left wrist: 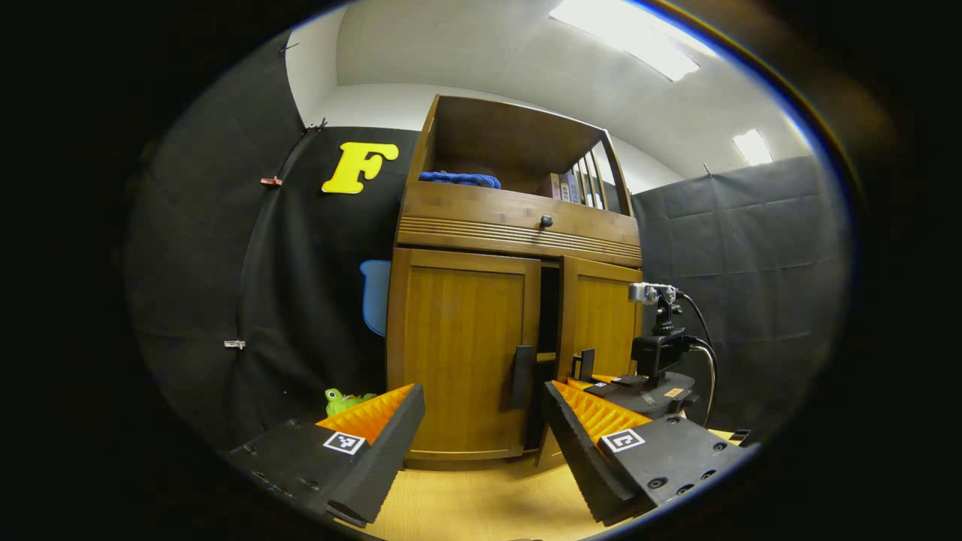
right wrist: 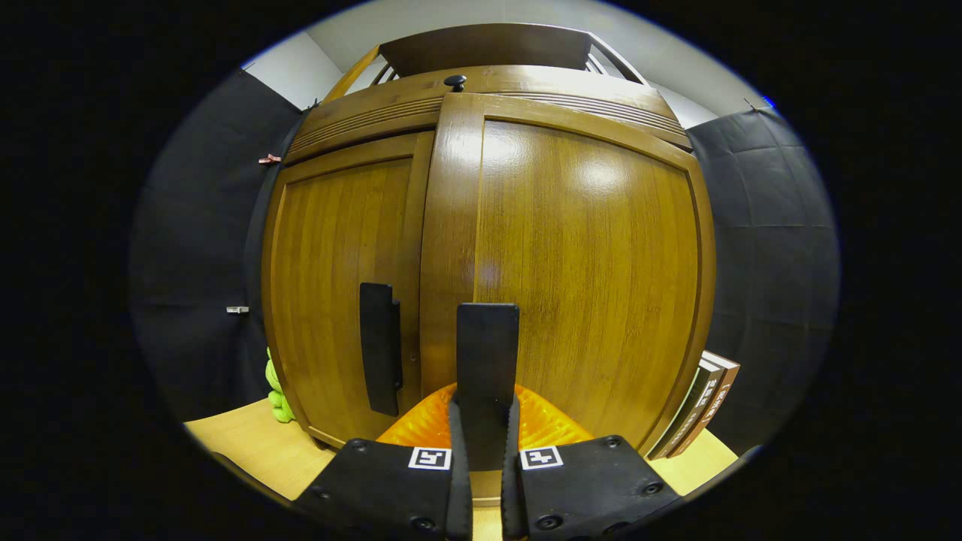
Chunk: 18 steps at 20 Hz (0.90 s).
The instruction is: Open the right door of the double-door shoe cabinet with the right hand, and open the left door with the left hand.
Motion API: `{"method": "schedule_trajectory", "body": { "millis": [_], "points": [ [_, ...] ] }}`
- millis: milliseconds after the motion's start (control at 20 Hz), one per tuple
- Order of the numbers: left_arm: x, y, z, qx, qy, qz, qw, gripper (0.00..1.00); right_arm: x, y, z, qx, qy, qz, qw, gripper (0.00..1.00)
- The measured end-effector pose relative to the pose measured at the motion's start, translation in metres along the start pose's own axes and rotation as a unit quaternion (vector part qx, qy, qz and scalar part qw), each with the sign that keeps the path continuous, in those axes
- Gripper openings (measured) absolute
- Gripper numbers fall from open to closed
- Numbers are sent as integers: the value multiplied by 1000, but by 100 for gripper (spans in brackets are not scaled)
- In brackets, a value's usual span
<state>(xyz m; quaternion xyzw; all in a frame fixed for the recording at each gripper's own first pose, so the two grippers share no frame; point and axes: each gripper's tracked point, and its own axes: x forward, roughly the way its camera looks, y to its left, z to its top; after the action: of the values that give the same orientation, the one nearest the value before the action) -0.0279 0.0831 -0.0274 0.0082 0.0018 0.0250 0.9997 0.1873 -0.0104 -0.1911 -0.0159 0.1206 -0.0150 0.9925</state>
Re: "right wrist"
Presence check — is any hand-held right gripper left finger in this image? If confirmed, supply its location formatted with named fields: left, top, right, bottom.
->
left=293, top=383, right=474, bottom=541

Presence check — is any wooden cabinet drawer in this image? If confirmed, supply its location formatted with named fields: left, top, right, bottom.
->
left=286, top=65, right=692, bottom=166

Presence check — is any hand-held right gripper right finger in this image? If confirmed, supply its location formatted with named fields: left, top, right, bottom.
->
left=502, top=387, right=681, bottom=541

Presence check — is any dark green spine book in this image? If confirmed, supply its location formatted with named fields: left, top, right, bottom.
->
left=648, top=359, right=711, bottom=459

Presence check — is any brown spine book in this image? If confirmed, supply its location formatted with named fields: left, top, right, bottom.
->
left=669, top=350, right=741, bottom=458

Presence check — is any green plush toy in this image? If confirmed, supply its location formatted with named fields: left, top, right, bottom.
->
left=265, top=347, right=295, bottom=423

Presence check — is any grey spine book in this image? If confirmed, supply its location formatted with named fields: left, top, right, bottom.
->
left=658, top=357, right=726, bottom=459

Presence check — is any black backdrop cloth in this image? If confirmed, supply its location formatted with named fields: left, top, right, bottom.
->
left=129, top=69, right=840, bottom=455

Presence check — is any wooden double-door shoe cabinet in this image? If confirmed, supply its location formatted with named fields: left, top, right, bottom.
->
left=259, top=23, right=718, bottom=459

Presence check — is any wooden cabinet door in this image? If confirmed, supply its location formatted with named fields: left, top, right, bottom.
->
left=419, top=92, right=716, bottom=459
left=262, top=131, right=437, bottom=450

